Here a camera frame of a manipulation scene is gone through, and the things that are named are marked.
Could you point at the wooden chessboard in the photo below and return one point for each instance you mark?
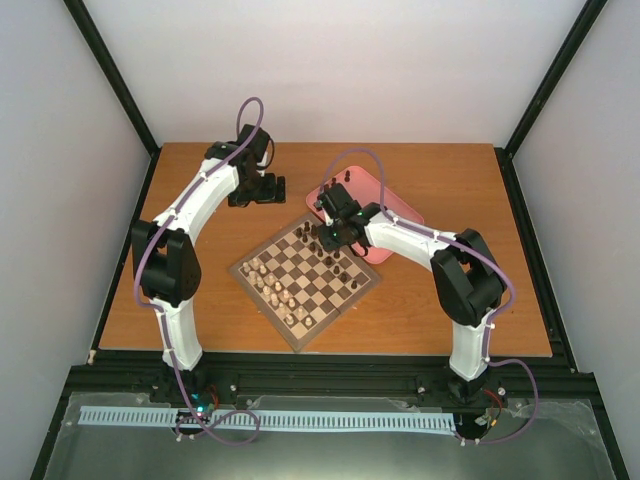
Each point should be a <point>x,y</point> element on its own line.
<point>304,284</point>

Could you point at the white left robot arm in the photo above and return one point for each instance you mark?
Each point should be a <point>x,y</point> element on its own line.
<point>166,270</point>

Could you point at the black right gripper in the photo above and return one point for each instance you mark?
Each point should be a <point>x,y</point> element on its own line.
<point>326,242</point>

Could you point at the black aluminium frame rail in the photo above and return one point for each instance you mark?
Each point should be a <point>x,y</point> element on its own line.
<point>234,378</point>

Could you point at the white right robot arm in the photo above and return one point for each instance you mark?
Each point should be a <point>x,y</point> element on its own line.
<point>467,280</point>

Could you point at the light blue cable duct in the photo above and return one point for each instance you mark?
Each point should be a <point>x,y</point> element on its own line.
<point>272,420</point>

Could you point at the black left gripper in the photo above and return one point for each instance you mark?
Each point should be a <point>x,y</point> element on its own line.
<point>268,195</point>

